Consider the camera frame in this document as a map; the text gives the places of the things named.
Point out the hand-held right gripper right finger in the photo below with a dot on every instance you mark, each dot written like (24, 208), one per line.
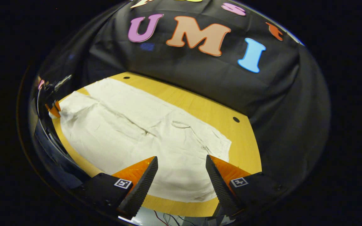
(220, 186)

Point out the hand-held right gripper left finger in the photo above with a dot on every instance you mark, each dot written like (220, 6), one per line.
(141, 188)

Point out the white jeans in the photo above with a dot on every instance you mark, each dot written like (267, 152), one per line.
(130, 131)

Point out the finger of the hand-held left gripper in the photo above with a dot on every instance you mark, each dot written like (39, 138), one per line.
(57, 106)
(50, 110)

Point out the black backdrop cloth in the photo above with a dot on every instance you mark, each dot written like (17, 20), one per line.
(200, 81)

